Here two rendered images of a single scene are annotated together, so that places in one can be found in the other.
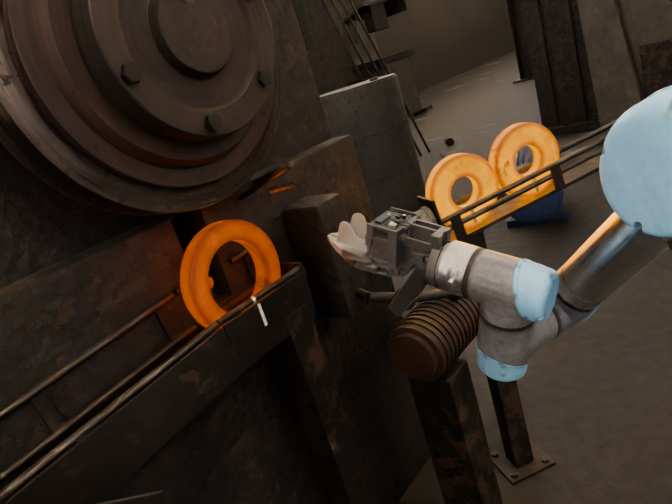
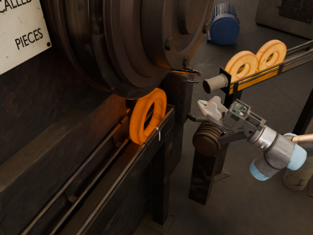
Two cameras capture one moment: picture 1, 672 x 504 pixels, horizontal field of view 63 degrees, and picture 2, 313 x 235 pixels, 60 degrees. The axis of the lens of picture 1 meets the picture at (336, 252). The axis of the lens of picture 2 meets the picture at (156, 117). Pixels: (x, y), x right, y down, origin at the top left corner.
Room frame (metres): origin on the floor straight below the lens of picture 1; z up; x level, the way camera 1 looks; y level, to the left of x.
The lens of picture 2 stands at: (0.24, 0.32, 1.32)
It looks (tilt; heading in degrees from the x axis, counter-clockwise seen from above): 41 degrees down; 345
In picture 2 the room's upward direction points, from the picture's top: straight up
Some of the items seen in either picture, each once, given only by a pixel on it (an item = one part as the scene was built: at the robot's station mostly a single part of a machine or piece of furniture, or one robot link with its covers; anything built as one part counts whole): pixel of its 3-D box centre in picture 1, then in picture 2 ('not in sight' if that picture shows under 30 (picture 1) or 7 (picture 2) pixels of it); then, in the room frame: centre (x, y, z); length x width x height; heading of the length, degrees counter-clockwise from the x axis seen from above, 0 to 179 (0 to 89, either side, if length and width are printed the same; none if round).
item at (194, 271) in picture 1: (233, 276); (149, 116); (0.87, 0.17, 0.75); 0.18 x 0.03 x 0.18; 137
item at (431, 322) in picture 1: (460, 410); (207, 160); (1.01, -0.15, 0.27); 0.22 x 0.13 x 0.53; 136
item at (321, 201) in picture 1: (327, 256); (176, 94); (1.05, 0.02, 0.68); 0.11 x 0.08 x 0.24; 46
